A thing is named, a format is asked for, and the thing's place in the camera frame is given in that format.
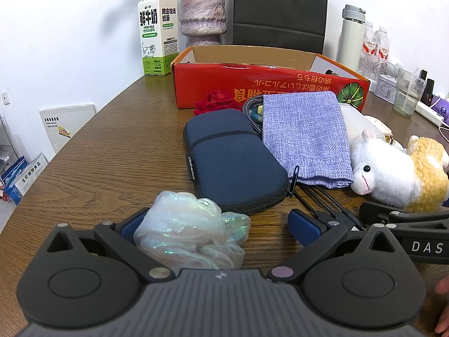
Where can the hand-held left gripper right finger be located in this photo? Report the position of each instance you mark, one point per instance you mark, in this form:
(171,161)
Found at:
(303,228)

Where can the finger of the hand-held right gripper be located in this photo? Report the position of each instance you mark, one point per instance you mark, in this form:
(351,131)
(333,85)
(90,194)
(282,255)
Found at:
(389,214)

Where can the pale yellow block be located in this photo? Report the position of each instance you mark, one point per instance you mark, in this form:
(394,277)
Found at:
(260,113)

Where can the white thermos bottle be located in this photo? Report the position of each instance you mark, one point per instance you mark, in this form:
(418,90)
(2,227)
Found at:
(350,38)

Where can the wooden desk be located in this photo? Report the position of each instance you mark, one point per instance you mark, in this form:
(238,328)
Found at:
(122,130)

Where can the white box on floor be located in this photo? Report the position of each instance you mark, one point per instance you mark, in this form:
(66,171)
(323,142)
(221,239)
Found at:
(70,123)

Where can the red cardboard box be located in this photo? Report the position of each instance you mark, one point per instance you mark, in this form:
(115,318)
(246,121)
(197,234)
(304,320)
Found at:
(217,84)

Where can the beige round object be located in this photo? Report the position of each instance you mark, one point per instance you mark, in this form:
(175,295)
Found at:
(380,126)

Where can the person's right hand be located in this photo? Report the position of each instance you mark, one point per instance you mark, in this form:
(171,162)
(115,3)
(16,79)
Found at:
(443,319)

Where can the mottled purple ceramic vase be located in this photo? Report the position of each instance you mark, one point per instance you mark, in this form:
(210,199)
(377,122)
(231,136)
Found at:
(201,14)

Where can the white plush alpaca toy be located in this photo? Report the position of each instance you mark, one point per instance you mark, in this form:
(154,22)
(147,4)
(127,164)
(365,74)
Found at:
(386,172)

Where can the red fabric rose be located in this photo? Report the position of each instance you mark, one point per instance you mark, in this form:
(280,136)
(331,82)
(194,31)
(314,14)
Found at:
(217,102)

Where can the yellow plush toy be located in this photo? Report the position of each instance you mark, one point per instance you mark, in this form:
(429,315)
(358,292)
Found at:
(429,168)

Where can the navy zip case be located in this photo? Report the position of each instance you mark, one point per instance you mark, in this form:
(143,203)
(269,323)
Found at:
(228,161)

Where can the blue cardboard box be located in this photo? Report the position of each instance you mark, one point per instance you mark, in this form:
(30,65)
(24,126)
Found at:
(10,191)

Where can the white wall outlet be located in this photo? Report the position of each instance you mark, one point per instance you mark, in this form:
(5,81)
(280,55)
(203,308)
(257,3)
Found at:
(4,97)

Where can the milk carton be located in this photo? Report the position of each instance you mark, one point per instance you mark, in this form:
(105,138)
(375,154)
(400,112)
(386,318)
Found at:
(154,35)

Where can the clear plastic water bottle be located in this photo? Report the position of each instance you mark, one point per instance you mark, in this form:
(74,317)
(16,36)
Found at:
(368,49)
(383,45)

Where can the purple round object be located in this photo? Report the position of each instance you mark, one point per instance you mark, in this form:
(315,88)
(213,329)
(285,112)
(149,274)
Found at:
(442,105)

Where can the blue-grey fabric pouch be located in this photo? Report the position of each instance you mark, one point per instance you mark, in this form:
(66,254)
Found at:
(305,137)

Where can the black chair back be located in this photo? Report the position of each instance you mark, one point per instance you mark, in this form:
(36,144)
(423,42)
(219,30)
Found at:
(280,7)

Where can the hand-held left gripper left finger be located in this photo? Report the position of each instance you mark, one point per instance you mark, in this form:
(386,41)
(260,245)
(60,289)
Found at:
(128,223)

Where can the small dark nail polish bottle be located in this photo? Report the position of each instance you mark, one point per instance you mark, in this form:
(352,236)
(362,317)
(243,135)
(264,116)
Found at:
(429,93)
(423,74)

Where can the clear glass cup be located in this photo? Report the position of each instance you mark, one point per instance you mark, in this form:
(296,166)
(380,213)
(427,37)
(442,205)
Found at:
(408,101)

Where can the white power strip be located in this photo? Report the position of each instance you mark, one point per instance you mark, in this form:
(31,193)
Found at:
(429,112)

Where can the white printed tin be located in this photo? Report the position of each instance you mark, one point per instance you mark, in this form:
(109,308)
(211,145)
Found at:
(384,89)

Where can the iridescent white organza scrunchie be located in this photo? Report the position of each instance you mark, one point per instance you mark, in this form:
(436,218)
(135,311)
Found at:
(189,224)

